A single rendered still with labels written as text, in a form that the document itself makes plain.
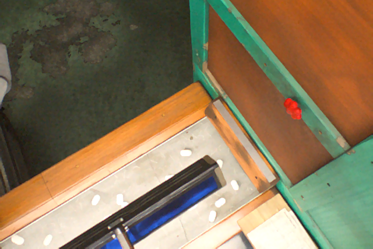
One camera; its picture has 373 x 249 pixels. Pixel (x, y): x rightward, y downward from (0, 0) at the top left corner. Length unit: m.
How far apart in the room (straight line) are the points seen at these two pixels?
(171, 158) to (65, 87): 1.17
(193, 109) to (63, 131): 1.07
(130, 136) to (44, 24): 1.44
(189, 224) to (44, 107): 1.31
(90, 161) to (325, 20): 0.85
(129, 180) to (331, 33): 0.80
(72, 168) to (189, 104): 0.42
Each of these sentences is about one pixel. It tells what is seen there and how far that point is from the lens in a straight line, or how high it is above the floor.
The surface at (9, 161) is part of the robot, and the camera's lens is 1.84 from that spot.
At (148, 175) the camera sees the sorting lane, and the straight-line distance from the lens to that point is 1.14.
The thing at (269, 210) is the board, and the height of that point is 0.78.
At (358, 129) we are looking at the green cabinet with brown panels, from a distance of 0.60.
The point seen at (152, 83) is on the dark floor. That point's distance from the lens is 2.06.
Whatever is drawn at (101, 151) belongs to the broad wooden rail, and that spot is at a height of 0.76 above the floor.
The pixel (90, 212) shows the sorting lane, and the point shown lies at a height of 0.74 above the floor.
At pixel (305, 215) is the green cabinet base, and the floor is 0.84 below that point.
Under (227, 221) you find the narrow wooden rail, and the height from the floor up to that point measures 0.76.
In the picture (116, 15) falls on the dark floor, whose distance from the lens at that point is 2.34.
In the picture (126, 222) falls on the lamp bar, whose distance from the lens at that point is 0.75.
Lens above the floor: 1.85
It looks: 69 degrees down
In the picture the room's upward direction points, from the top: 7 degrees counter-clockwise
